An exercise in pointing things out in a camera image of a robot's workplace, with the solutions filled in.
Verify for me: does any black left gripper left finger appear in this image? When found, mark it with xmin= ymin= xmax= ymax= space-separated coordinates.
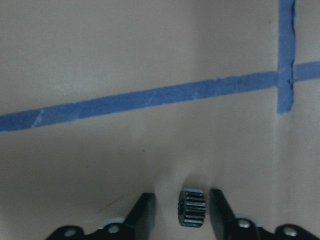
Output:
xmin=47 ymin=193 xmax=155 ymax=240

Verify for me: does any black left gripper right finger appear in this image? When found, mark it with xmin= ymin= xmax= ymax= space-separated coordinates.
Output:
xmin=209 ymin=188 xmax=319 ymax=240

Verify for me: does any black bearing gear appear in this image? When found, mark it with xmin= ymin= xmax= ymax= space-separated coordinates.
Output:
xmin=177 ymin=188 xmax=207 ymax=228

